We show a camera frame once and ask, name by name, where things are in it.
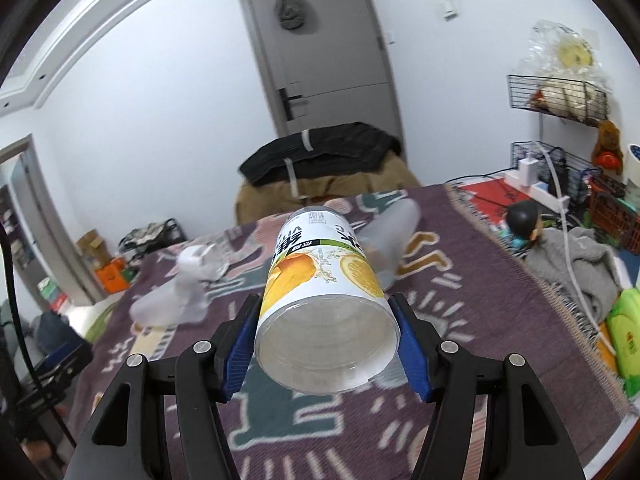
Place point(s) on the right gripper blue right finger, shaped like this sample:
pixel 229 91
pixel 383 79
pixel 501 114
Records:
pixel 524 437

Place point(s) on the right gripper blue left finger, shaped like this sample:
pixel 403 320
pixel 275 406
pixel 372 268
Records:
pixel 125 438

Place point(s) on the clear cup with orange label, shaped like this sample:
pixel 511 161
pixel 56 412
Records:
pixel 324 326

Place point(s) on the frosted cup lying left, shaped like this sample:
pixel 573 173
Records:
pixel 179 301

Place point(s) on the frosted cup lying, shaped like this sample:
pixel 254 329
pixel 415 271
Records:
pixel 385 239
pixel 179 301

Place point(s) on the clear glass cup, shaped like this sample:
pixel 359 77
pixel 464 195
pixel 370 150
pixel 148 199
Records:
pixel 203 262

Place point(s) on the frosted cup lying right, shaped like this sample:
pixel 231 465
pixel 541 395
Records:
pixel 385 239

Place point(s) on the purple patterned woven blanket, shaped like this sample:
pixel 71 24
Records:
pixel 454 274

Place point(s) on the orange bag on floor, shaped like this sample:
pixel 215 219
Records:
pixel 113 276

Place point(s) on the green wet wipes pack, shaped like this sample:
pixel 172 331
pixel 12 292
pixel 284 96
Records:
pixel 624 327

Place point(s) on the grey cloth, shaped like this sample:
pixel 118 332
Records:
pixel 594 267

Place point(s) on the black shoe rack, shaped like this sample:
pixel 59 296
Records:
pixel 154 236

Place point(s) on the cardboard box on floor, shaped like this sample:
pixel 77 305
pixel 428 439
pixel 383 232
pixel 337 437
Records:
pixel 93 248

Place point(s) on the black round-head figurine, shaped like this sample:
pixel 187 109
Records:
pixel 524 224

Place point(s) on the red paper sheet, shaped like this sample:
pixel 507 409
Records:
pixel 491 197

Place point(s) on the brown chair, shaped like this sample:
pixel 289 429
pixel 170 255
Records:
pixel 255 202

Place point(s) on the red-brown plastic basket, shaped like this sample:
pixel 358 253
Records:
pixel 610 212

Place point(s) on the white power strip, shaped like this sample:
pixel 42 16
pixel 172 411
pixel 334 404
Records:
pixel 524 178

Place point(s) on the brown plush toy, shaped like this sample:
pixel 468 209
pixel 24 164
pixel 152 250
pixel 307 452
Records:
pixel 607 154

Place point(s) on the black jacket on chair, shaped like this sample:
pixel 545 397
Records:
pixel 320 152

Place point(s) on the clear plastic bag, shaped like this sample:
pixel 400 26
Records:
pixel 557 51

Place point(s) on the grey door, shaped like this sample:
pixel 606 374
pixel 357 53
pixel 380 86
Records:
pixel 337 61

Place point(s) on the dark hat on door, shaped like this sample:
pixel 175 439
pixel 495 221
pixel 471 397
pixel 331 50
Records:
pixel 291 14

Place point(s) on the upper black wire shelf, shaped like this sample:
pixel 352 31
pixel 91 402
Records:
pixel 576 100

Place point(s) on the black door handle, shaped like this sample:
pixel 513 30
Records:
pixel 286 101

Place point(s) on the white wall switch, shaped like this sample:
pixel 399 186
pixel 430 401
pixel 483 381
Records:
pixel 449 10

